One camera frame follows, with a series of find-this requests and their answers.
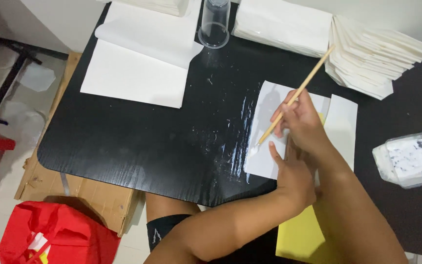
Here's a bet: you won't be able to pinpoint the person's left hand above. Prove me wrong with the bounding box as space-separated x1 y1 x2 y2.
269 141 317 210

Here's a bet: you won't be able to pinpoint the person's right hand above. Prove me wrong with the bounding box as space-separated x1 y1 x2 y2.
271 88 338 164

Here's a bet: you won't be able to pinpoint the wooden glue brush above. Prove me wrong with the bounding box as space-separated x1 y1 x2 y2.
249 44 336 156

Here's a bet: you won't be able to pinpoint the narrow white paper sheet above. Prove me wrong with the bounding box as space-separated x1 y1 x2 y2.
323 94 358 173

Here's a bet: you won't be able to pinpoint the stack of flat white bags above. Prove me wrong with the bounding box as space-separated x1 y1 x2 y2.
232 0 333 58

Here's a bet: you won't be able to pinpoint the fanned stack of folded papers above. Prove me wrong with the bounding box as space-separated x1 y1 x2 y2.
324 15 422 100

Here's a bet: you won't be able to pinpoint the clear plastic cup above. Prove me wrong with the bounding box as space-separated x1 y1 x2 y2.
198 0 231 50

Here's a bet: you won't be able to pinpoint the yellow card sheet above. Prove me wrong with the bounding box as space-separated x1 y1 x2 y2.
275 112 329 262

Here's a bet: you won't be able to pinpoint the clear tub of white glue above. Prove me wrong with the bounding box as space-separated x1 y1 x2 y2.
372 131 422 190

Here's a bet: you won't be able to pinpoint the person's leg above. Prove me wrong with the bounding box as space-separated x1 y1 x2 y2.
144 192 201 223

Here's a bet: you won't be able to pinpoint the large curled white paper sheet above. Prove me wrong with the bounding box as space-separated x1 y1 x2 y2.
80 0 204 109

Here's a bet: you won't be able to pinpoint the person's black shorts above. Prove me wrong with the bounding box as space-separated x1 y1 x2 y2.
146 214 194 253

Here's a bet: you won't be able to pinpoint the stack of white paper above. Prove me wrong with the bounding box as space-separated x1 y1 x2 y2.
99 0 192 18

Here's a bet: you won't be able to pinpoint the brown cardboard sheet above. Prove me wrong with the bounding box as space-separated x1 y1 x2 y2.
14 51 140 238

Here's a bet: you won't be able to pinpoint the red bag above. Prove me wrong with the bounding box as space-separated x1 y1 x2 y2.
0 200 122 264

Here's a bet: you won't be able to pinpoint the black metal frame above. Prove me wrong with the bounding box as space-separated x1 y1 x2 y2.
0 25 69 126

